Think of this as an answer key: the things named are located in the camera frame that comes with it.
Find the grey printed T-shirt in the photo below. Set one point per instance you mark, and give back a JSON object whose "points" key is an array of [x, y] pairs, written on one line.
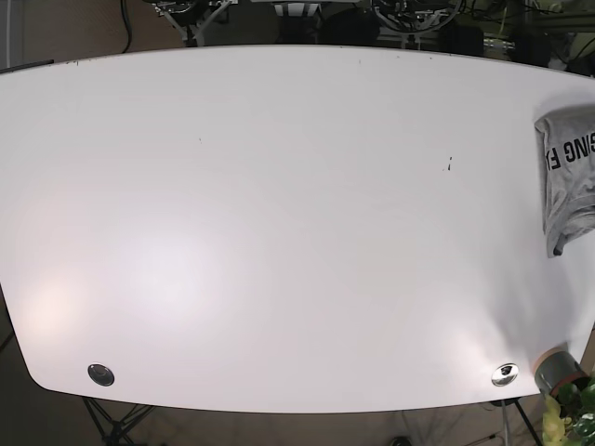
{"points": [[565, 142]]}

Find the left metal table grommet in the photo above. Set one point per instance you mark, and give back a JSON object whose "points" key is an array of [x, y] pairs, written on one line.
{"points": [[100, 374]]}

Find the metal table grommet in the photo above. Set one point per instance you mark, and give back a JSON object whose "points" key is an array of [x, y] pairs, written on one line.
{"points": [[100, 374], [505, 374]]}

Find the right metal table grommet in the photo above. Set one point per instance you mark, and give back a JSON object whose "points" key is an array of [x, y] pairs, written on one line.
{"points": [[505, 374]]}

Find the grey plant pot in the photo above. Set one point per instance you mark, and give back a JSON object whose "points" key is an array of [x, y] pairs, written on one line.
{"points": [[556, 368]]}

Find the green potted plant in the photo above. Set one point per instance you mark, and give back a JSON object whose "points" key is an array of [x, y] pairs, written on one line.
{"points": [[569, 418]]}

